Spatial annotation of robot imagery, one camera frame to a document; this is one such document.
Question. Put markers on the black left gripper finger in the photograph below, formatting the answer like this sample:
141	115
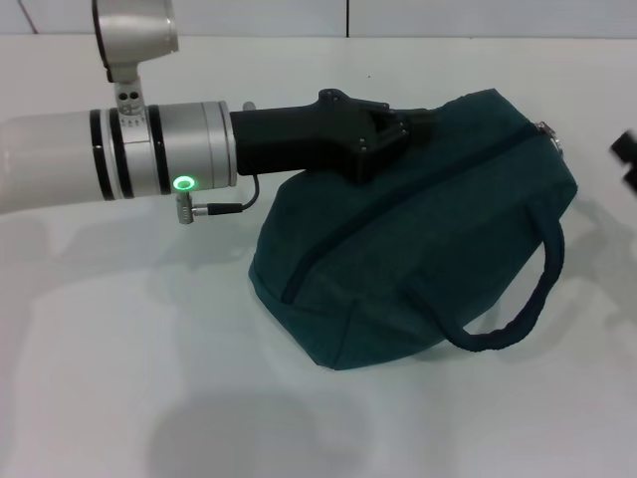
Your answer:
403	139
398	113

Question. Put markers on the silver connector stub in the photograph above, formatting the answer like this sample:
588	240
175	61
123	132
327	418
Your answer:
248	105

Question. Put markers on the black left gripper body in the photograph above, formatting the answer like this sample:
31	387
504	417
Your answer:
298	139

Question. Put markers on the dark teal insulated bag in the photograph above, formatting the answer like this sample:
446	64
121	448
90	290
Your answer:
423	239

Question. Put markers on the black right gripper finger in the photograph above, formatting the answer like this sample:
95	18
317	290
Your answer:
633	180
628	148

